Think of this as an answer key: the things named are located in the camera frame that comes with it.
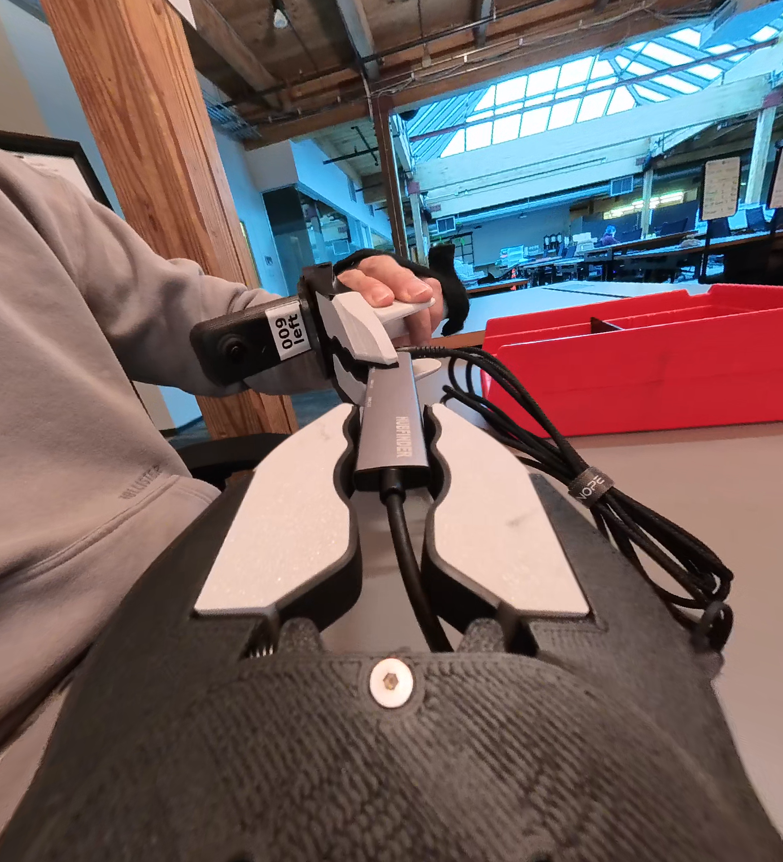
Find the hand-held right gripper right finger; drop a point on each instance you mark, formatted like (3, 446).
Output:
(499, 532)

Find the white table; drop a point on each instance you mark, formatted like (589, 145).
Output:
(566, 303)

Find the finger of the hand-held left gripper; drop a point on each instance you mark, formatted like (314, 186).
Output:
(368, 333)
(354, 384)

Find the black chair armrest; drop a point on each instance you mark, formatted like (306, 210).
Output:
(230, 454)

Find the black framed board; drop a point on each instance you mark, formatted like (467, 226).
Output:
(92, 172)

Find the wooden post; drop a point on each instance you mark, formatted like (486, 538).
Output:
(135, 135)

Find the grey USB hub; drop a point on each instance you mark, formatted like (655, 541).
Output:
(391, 424)

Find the long dark table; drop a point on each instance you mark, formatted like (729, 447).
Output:
(667, 252)

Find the grey desk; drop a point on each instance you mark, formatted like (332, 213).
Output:
(768, 539)

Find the person's grey sweatshirt torso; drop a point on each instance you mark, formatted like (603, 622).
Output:
(41, 404)

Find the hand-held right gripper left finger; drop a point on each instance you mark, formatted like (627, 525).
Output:
(283, 525)

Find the red plastic bin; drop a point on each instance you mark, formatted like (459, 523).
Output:
(667, 377)

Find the person's left forearm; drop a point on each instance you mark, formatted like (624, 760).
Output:
(182, 289)

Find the person's left hand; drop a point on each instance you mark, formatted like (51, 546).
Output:
(398, 283)

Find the black bin divider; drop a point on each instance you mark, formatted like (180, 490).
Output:
(610, 326)

